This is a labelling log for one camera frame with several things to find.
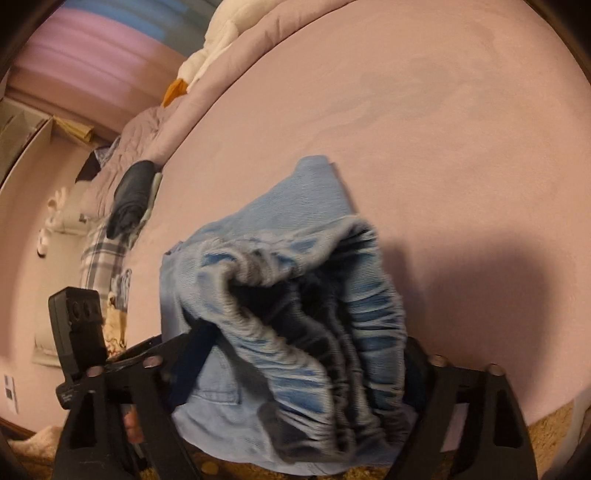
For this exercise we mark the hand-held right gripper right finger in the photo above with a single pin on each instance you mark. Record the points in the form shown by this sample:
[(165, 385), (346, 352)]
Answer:
[(443, 392)]

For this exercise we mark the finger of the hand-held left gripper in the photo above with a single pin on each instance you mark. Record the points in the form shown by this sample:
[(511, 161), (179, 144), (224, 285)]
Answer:
[(129, 353)]

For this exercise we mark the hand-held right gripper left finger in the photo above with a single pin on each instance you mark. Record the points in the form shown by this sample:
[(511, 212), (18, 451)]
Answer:
[(194, 360)]

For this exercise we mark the light blue denim pants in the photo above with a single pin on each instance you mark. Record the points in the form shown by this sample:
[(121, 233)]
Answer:
[(300, 221)]

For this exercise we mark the person's left hand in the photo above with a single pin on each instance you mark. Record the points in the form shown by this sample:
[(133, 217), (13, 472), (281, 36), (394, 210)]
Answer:
[(133, 427)]

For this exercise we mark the printed cloth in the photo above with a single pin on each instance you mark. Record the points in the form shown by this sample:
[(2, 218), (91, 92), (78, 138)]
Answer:
[(117, 318)]

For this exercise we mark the plaid cloth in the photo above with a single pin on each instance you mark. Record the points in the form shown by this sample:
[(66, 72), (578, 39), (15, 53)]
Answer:
[(104, 258)]

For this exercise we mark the beige shaggy rug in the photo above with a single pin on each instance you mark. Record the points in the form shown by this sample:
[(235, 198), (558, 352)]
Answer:
[(549, 438)]

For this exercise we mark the white fluffy object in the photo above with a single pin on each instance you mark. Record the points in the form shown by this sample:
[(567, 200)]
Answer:
[(57, 203)]

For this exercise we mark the dark folded cloth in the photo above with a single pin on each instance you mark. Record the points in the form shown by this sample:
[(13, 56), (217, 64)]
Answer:
[(131, 194)]

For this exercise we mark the dark blue cloth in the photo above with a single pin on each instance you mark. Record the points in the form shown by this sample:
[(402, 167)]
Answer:
[(99, 157)]

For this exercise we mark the brown paper bag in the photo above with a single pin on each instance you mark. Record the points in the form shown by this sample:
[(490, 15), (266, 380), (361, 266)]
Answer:
[(74, 129)]

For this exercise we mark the cardboard box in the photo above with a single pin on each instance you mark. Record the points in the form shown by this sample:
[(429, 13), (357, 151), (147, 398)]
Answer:
[(18, 134)]

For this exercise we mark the pink quilt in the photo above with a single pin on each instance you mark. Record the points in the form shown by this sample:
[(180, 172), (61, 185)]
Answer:
[(152, 129)]

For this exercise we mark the pink bed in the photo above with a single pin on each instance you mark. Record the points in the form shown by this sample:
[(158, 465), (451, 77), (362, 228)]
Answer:
[(415, 138)]

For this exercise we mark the pink curtain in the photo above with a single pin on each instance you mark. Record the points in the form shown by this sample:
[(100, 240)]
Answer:
[(92, 60)]

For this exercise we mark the white plush goose toy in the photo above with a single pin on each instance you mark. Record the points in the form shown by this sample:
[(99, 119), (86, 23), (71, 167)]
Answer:
[(221, 27)]

